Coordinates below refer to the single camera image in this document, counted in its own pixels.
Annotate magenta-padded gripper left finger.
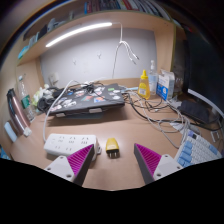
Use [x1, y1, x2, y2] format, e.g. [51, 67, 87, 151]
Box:
[43, 143, 96, 187]

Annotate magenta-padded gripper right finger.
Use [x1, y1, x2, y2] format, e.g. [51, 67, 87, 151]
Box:
[133, 142, 184, 185]

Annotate yellow charger block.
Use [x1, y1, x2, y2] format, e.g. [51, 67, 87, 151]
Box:
[105, 137, 121, 159]

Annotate white power strip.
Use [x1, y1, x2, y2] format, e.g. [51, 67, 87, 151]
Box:
[43, 132, 102, 158]

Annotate blue and white keyboard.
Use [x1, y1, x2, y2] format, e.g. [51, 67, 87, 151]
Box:
[174, 129, 223, 168]

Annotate small white adapter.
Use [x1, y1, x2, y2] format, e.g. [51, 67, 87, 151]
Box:
[22, 126, 33, 138]

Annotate black pouch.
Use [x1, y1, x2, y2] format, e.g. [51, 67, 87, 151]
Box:
[177, 99, 211, 125]

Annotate black sticker-covered laptop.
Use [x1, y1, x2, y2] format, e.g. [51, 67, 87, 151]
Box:
[46, 82, 126, 116]

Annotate black headphones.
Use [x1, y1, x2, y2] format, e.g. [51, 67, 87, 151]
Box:
[36, 86, 65, 115]

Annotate white rounded case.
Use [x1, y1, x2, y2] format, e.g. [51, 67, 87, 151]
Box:
[3, 121, 19, 144]

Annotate pink thermos flask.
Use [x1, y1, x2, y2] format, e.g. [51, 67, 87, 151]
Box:
[6, 87, 33, 138]

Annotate yellow squeeze bottle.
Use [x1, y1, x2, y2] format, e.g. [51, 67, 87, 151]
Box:
[137, 68, 151, 101]

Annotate blue and white box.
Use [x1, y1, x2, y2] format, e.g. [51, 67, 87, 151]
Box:
[156, 68, 176, 102]

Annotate white flower bunch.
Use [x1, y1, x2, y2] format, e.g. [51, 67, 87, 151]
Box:
[31, 83, 51, 106]

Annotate clear pump bottle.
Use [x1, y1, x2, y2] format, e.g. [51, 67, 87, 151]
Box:
[147, 59, 160, 96]

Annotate black monitor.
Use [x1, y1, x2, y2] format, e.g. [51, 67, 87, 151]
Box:
[181, 29, 224, 123]

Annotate white LED light bar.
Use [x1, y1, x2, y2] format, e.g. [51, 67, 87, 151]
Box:
[44, 21, 114, 49]

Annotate grey desk cable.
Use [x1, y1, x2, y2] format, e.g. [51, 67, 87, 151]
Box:
[128, 91, 193, 149]

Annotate black desk cable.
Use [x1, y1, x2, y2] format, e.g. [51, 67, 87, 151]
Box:
[123, 89, 214, 132]

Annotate white power strip cable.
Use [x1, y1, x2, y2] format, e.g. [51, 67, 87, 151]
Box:
[41, 78, 80, 143]

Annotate white wall socket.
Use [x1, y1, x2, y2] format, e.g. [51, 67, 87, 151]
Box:
[48, 72, 61, 86]

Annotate white hanging multi-head cable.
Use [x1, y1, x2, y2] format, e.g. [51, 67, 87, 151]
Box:
[111, 22, 141, 80]

